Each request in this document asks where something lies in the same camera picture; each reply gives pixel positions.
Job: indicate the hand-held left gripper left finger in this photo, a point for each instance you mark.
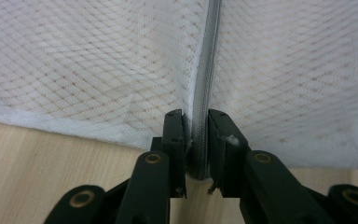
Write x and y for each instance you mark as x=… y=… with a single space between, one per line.
x=175 y=146

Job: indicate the white mesh laundry bag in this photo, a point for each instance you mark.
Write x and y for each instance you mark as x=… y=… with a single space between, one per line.
x=74 y=62

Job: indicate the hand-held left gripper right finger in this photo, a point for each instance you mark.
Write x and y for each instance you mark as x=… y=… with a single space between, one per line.
x=225 y=155

